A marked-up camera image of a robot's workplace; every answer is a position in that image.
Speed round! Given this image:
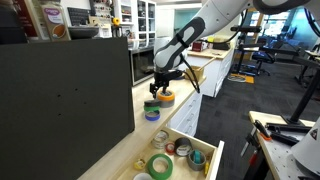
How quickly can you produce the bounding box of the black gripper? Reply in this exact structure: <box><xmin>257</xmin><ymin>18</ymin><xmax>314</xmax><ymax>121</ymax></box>
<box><xmin>149</xmin><ymin>69</ymin><xmax>183</xmax><ymax>100</ymax></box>

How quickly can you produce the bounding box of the orange masking tape roll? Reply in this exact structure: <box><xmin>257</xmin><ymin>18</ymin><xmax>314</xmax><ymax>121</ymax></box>
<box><xmin>156</xmin><ymin>89</ymin><xmax>176</xmax><ymax>102</ymax></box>

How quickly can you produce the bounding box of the black tape roll grey core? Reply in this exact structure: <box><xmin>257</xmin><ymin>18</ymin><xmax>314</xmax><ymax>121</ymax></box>
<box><xmin>143</xmin><ymin>99</ymin><xmax>163</xmax><ymax>108</ymax></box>

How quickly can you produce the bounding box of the small green tape roll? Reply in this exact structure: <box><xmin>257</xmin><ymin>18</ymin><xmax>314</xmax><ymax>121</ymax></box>
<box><xmin>143</xmin><ymin>105</ymin><xmax>162</xmax><ymax>113</ymax></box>

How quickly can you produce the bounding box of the blue tape roll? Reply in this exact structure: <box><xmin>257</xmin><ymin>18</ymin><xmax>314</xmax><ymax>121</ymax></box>
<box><xmin>144</xmin><ymin>110</ymin><xmax>162</xmax><ymax>122</ymax></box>

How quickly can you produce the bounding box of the white under-counter drawer cabinet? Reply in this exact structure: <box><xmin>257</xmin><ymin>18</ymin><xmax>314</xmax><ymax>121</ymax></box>
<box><xmin>168</xmin><ymin>91</ymin><xmax>204</xmax><ymax>138</ymax></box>

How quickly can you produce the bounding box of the clear tape roll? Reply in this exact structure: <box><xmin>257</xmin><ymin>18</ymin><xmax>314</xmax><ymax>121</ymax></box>
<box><xmin>151</xmin><ymin>130</ymin><xmax>170</xmax><ymax>150</ymax></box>

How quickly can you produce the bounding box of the black tape roll white side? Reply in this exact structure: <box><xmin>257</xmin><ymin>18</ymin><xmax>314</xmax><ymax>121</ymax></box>
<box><xmin>174</xmin><ymin>136</ymin><xmax>194</xmax><ymax>158</ymax></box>

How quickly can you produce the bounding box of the small red tape roll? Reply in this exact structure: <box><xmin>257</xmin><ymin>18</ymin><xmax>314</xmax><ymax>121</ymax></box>
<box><xmin>165</xmin><ymin>142</ymin><xmax>177</xmax><ymax>155</ymax></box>

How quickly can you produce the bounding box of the small yellow tape roll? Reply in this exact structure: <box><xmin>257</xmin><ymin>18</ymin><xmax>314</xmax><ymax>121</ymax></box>
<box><xmin>133</xmin><ymin>158</ymin><xmax>147</xmax><ymax>171</ymax></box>

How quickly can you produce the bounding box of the large green tape roll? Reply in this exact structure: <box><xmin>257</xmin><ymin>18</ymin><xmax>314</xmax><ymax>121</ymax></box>
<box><xmin>146</xmin><ymin>153</ymin><xmax>175</xmax><ymax>180</ymax></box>

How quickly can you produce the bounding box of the teal and grey tape roll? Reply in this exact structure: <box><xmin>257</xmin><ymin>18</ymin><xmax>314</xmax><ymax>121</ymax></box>
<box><xmin>186</xmin><ymin>148</ymin><xmax>208</xmax><ymax>172</ymax></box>

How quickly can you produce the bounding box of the open wooden drawer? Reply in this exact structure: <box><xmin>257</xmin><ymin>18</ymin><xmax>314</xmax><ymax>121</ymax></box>
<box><xmin>114</xmin><ymin>125</ymin><xmax>225</xmax><ymax>180</ymax></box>

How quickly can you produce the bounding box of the silver microwave oven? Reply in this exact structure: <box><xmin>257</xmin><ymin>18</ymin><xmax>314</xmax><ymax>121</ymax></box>
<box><xmin>128</xmin><ymin>46</ymin><xmax>158</xmax><ymax>87</ymax></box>

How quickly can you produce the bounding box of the small wooden box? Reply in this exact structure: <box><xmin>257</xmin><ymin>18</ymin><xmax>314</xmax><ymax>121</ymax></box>
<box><xmin>184</xmin><ymin>64</ymin><xmax>205</xmax><ymax>82</ymax></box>

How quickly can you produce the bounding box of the white counter cabinet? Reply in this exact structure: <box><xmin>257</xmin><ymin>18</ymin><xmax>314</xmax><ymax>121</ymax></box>
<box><xmin>186</xmin><ymin>46</ymin><xmax>236</xmax><ymax>98</ymax></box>

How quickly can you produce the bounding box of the red box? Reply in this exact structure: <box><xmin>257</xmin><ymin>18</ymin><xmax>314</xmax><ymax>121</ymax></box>
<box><xmin>191</xmin><ymin>40</ymin><xmax>208</xmax><ymax>53</ymax></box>

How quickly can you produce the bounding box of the white glass shelf cabinet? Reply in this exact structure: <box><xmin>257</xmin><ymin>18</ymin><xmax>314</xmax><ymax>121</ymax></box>
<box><xmin>113</xmin><ymin>0</ymin><xmax>157</xmax><ymax>51</ymax></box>

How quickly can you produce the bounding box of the small yellow tool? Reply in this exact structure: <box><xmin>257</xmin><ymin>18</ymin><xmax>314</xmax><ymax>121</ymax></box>
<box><xmin>203</xmin><ymin>159</ymin><xmax>211</xmax><ymax>177</ymax></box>

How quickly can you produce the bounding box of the black metal tool chest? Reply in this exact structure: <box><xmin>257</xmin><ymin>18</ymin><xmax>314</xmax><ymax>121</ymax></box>
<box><xmin>0</xmin><ymin>36</ymin><xmax>136</xmax><ymax>180</ymax></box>

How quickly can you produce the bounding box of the blue office chair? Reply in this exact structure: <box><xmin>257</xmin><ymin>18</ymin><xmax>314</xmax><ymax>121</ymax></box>
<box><xmin>251</xmin><ymin>49</ymin><xmax>278</xmax><ymax>77</ymax></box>

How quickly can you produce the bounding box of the brown printed poster box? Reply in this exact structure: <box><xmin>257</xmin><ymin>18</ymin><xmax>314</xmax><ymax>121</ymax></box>
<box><xmin>39</xmin><ymin>1</ymin><xmax>72</xmax><ymax>42</ymax></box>

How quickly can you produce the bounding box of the black clamp tool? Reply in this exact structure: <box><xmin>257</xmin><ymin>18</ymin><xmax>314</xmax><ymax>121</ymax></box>
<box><xmin>253</xmin><ymin>119</ymin><xmax>313</xmax><ymax>147</ymax></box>

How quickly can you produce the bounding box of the robot mounting table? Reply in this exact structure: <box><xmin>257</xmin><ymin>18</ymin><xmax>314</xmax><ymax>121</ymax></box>
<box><xmin>240</xmin><ymin>110</ymin><xmax>320</xmax><ymax>180</ymax></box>

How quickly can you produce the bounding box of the large grey duct tape roll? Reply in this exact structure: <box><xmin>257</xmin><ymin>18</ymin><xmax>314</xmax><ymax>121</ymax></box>
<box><xmin>159</xmin><ymin>98</ymin><xmax>176</xmax><ymax>109</ymax></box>

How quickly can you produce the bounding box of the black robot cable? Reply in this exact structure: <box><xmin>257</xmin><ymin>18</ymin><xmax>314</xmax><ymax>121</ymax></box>
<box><xmin>179</xmin><ymin>53</ymin><xmax>202</xmax><ymax>94</ymax></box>

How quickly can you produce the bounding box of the black camera stand pole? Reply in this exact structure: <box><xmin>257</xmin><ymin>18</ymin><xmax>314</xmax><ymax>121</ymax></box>
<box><xmin>281</xmin><ymin>56</ymin><xmax>320</xmax><ymax>126</ymax></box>

